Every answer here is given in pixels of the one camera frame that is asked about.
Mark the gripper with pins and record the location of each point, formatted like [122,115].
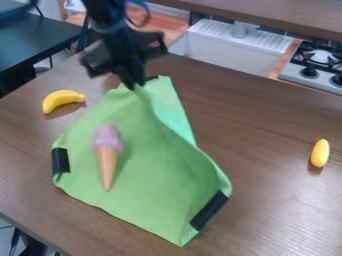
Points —
[116,53]

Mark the green cloth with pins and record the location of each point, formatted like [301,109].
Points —
[156,166]

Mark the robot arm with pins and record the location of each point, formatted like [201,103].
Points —
[106,13]

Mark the yellow toy banana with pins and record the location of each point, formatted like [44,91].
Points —
[57,99]

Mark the black table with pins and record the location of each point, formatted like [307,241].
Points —
[31,40]

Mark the pink toy ice cream cone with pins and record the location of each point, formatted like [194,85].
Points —
[107,150]

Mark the toy sink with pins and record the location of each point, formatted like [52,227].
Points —
[236,50]

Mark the toy stove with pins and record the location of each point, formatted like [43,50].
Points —
[317,66]

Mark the yellow oval toy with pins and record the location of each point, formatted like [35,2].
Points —
[320,153]

